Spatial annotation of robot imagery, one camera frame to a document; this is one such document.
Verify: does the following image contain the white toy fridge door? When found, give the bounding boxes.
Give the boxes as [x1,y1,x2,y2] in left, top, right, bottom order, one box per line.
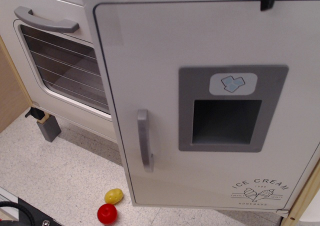
[82,0,320,215]

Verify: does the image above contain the white toy kitchen cabinet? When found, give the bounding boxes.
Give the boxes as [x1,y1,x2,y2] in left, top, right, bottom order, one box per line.
[0,0,320,217]

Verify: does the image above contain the white toy oven door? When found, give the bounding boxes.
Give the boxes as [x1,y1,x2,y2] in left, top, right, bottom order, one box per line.
[0,0,116,141]

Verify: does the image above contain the yellow toy potato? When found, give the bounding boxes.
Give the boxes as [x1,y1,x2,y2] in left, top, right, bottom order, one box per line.
[104,188,124,205]

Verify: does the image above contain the grey kitchen leg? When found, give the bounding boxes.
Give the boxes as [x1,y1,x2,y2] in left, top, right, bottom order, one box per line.
[37,115,62,143]

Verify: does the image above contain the black clamp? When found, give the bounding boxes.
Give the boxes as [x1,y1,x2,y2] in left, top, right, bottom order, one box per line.
[24,107,45,120]

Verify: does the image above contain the red toy tomato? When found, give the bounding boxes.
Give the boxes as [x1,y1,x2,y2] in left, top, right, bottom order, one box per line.
[97,203,118,225]

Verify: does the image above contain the grey fridge door handle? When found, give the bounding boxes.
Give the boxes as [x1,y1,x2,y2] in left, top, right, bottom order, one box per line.
[137,109,154,173]

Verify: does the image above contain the wooden side post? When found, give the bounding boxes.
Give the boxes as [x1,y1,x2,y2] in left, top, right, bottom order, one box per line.
[280,160,320,226]

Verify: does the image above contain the grey oven door handle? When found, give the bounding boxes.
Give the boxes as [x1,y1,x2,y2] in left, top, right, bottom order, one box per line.
[14,6,80,33]

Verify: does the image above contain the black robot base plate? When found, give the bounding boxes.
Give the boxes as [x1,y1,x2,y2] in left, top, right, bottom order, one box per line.
[17,198,63,226]

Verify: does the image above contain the black cable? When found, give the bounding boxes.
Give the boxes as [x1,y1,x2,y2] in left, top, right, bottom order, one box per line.
[0,200,38,226]

